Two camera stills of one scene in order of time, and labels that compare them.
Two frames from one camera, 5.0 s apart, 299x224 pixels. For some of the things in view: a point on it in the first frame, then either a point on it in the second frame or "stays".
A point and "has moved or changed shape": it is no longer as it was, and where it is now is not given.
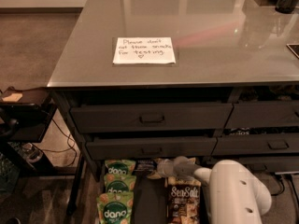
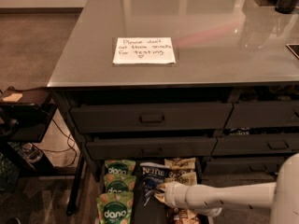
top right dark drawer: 263,114 stays
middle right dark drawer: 266,144 stays
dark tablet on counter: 294,48 stays
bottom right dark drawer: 265,164 stays
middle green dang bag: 116,183 stays
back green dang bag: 120,166 stays
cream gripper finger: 153,175 → 161,196
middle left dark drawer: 196,147 stays
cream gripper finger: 160,161 → 163,186
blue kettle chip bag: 145,165 has moved or changed shape
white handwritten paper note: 144,50 stays
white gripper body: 179,168 → 171,193
